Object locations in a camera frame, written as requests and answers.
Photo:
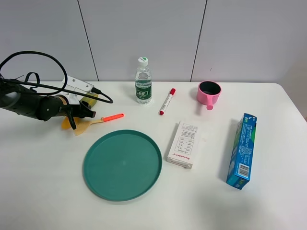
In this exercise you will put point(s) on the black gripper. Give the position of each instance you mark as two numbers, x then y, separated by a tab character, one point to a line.
81	109

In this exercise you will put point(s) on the yellow green toy corn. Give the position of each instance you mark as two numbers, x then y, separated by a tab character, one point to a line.
90	99

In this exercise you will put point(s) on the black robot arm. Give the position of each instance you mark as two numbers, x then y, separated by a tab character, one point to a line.
23	101

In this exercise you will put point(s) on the teal round plate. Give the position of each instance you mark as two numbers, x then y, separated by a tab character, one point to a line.
122	165

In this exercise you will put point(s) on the clear water bottle green label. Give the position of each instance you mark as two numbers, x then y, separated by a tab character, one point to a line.
143	81

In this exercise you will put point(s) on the red white marker pen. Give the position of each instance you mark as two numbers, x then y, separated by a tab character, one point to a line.
167	101

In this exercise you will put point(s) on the white cardboard box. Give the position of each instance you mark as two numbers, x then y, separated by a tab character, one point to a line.
184	148

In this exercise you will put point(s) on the pink toy saucepan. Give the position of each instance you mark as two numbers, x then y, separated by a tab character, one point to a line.
208	93

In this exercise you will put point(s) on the blue long box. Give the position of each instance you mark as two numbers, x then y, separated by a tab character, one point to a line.
239	171

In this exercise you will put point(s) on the yellow spatula orange handle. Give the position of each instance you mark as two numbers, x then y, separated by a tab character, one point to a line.
83	125

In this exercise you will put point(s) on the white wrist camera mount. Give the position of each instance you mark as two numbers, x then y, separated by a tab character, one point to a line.
75	85

